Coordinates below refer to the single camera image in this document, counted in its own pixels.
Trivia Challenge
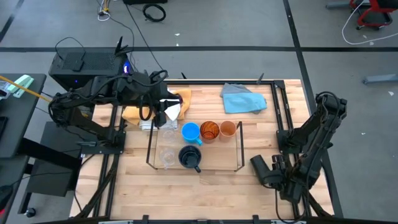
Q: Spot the small black adapter box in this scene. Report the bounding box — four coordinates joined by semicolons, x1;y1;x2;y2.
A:
72;58;86;73

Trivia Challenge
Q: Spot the black ribbed mug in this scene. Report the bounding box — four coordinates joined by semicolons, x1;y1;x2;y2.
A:
177;144;203;174

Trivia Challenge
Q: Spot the white floor cable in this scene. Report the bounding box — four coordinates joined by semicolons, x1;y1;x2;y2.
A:
341;0;398;46

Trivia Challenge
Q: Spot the white cloth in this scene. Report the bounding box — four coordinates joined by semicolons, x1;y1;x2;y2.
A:
160;98;182;122

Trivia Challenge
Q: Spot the grey floor bar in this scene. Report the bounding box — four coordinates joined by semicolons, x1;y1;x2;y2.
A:
361;73;398;86

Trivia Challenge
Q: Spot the orange faceted plastic tumbler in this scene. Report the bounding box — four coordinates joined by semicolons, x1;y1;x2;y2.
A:
198;120;221;144

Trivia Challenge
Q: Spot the grey cloth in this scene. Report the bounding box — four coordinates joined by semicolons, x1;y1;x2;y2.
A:
220;83;254;98

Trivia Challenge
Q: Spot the yellow cable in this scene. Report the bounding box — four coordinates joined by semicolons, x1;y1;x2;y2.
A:
0;75;52;103

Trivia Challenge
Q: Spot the tall black tumbler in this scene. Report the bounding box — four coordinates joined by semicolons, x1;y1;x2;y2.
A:
249;154;275;187

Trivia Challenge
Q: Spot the black desk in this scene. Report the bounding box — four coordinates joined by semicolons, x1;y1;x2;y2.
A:
0;73;48;159

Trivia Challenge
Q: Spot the yellow cloth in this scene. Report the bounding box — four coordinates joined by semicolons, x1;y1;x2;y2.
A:
121;88;193;126

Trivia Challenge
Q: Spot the black wifi antenna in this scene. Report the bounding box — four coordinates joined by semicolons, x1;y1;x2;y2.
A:
114;35;129;58

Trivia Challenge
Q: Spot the blue plastic mug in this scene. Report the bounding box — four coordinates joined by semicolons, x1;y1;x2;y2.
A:
180;121;204;147

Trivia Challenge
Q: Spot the mint green stapler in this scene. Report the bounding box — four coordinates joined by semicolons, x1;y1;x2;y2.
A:
7;74;35;99

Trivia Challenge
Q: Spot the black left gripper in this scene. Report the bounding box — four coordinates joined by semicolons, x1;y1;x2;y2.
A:
148;81;183;129

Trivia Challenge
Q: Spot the black side stand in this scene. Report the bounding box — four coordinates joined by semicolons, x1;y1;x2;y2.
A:
25;120;83;198

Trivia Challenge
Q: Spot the coiled black cable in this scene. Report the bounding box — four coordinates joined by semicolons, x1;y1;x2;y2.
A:
142;2;167;23

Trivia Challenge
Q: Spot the peach plastic cup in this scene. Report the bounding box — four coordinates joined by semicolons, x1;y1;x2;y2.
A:
218;119;238;143

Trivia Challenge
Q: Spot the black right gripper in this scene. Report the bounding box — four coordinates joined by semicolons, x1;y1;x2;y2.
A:
262;153;307;205

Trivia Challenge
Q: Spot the light blue cloth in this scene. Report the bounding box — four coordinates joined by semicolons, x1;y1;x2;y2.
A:
222;91;269;115

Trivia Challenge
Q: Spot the red wheeled cart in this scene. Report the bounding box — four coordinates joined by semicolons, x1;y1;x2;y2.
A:
349;0;398;31

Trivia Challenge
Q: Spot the black computer tower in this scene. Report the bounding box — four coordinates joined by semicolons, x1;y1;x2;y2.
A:
48;50;132;93

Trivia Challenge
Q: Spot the black aluminium rig frame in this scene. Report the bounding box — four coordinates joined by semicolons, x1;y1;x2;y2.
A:
73;77;336;220

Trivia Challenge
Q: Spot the striped white folded towel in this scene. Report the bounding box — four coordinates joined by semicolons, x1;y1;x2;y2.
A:
138;119;180;132

